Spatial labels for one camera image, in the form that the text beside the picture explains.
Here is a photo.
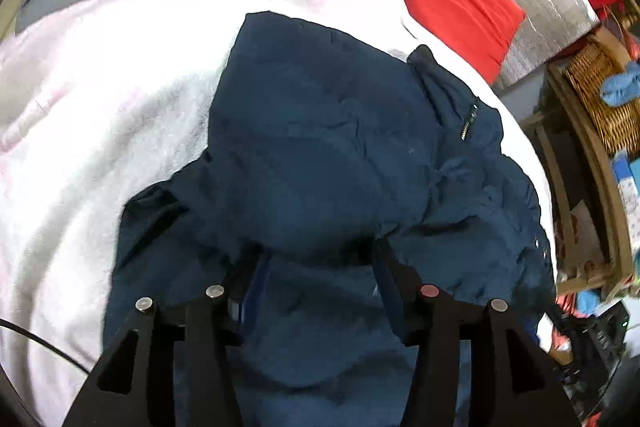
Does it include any wooden table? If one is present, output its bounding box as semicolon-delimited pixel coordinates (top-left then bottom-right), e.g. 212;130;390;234
520;27;640;295

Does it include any wicker basket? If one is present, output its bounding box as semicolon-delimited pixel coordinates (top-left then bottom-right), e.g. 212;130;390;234
562;39;640;158

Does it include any red orange pillow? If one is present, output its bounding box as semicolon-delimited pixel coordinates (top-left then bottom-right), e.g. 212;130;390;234
402;0;526;85

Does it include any white patterned tissue pack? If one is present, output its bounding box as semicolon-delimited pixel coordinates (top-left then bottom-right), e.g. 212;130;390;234
612;152;640;202

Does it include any navy blue jacket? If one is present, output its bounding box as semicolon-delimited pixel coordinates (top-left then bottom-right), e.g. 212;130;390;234
102;11;558;427

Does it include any white pink blanket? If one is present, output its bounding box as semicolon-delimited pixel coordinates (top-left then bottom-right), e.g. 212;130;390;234
0;0;556;427

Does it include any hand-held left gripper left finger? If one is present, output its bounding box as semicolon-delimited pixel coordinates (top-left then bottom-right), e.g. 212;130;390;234
62;252;271;427

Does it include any cardboard box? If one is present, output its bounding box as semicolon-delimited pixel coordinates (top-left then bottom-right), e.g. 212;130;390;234
555;202;608;283

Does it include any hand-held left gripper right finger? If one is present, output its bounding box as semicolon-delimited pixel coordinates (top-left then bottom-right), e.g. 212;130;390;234
372;237;583;427

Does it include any light blue cloth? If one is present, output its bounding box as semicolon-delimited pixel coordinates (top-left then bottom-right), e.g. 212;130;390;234
600;62;640;108

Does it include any black cable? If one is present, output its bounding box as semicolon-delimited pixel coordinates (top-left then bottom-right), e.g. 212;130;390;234
0;319;91;375

